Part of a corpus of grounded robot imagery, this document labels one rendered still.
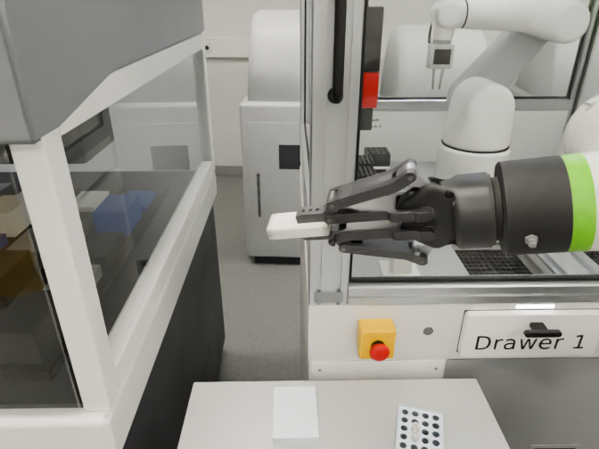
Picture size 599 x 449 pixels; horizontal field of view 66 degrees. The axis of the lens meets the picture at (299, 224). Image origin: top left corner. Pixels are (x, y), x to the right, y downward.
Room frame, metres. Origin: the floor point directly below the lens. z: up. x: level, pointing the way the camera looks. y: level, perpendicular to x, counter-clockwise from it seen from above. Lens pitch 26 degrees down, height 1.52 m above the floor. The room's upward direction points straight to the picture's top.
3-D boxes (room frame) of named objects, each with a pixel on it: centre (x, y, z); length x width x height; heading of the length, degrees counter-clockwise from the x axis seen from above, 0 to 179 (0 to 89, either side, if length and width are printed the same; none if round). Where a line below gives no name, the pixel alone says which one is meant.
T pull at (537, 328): (0.75, -0.49, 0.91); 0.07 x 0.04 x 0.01; 91
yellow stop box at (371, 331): (0.76, -0.16, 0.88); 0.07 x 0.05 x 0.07; 91
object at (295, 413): (0.66, 0.01, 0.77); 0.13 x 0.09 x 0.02; 2
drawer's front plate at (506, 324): (0.78, -0.49, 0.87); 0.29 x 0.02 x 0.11; 91
